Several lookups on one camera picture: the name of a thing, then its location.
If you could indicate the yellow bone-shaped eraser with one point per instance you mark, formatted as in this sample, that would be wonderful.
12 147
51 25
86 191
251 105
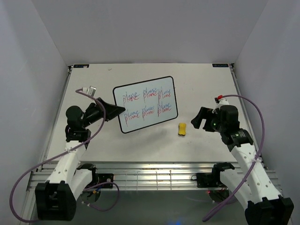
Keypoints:
182 129

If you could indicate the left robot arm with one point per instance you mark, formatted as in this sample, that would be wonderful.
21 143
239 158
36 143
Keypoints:
56 197

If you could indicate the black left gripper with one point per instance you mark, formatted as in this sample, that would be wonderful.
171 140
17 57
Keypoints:
111 110

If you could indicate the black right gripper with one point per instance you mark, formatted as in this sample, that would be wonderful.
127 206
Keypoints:
206 113

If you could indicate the whiteboard with black frame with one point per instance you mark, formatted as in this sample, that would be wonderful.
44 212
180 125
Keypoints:
146 103

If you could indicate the left blue table label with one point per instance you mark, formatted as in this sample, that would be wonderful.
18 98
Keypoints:
81 66

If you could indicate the blue table label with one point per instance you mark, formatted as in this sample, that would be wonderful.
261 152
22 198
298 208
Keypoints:
81 66
220 65

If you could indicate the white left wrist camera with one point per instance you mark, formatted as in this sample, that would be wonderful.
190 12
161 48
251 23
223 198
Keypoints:
90 91

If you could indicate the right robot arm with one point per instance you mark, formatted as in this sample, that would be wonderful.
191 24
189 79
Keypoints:
262 202

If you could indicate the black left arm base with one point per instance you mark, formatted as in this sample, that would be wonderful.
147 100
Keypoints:
101 178

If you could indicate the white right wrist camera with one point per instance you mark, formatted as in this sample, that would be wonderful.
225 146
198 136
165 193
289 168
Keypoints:
220 101

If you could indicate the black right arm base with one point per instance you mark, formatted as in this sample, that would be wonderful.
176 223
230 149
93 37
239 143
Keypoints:
207 180

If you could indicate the right blue table label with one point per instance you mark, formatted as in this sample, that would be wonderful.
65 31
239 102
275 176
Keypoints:
220 65

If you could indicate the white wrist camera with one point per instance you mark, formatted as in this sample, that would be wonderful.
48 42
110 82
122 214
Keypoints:
220 101
90 91

